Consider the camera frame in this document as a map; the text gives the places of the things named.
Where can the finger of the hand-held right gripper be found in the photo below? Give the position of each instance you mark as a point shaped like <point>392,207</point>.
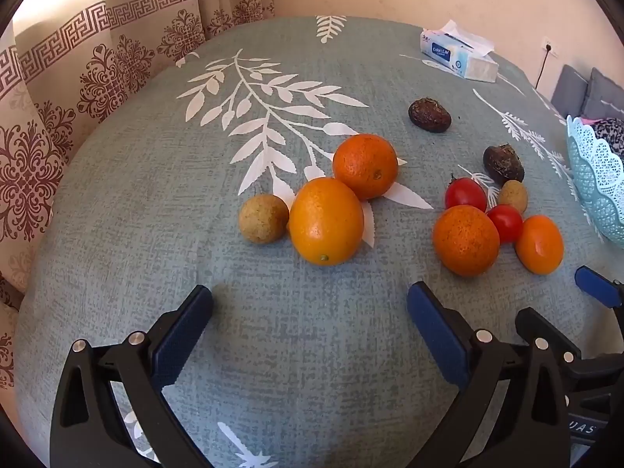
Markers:
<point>536,324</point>
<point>592,282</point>

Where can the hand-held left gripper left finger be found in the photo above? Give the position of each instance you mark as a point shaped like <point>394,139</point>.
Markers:
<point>180,336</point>

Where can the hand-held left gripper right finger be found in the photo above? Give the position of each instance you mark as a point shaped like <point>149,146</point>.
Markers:
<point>436,336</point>

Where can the small smooth mandarin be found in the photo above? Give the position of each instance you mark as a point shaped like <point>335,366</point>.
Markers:
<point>539,244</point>

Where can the speckled orange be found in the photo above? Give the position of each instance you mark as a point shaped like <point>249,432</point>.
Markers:
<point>465,240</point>

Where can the light blue lace-pattern basket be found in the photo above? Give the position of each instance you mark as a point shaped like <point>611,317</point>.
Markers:
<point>592,175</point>

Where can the small tan fruit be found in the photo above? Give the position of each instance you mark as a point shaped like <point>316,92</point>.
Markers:
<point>513,196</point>

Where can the large round tan fruit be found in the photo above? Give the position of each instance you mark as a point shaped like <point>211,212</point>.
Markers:
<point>263,218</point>

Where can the dark brown wrinkled fruit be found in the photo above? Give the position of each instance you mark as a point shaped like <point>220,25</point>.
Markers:
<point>503,162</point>
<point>429,114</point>

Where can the large yellow-orange orange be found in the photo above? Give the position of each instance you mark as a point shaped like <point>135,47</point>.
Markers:
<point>326,222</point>

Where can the deep orange round orange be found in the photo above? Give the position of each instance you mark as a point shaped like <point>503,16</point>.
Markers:
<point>365,165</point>

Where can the small red tomato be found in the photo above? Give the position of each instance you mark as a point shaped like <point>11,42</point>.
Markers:
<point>507,223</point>

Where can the grey-green leaf-print tablecloth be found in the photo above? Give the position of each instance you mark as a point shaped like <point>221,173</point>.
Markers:
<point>292,351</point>

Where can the large red tomato with stem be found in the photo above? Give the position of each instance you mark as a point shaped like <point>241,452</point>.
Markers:
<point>465,195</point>

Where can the pink cloth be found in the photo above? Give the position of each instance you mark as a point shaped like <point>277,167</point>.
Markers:
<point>587,120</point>

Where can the grey upholstered sofa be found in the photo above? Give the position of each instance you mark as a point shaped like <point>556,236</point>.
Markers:
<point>570,90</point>

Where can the white and blue tissue pack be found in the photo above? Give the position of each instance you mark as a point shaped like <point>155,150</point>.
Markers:
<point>453,53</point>

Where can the beige curtain with brown pattern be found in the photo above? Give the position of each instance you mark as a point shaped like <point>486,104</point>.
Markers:
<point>73,83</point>

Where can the white wall socket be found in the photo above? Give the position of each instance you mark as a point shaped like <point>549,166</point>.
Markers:
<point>552,46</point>

